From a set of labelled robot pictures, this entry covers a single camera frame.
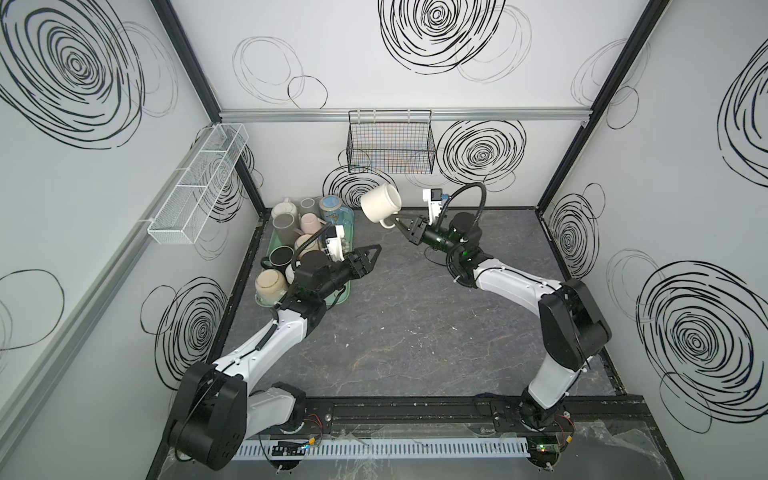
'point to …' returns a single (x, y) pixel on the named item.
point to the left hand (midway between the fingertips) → (378, 250)
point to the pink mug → (310, 223)
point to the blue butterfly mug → (332, 210)
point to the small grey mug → (309, 205)
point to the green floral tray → (341, 297)
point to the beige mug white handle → (270, 287)
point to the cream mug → (381, 203)
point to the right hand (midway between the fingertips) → (387, 219)
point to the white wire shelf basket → (184, 215)
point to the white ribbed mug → (283, 207)
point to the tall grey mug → (284, 224)
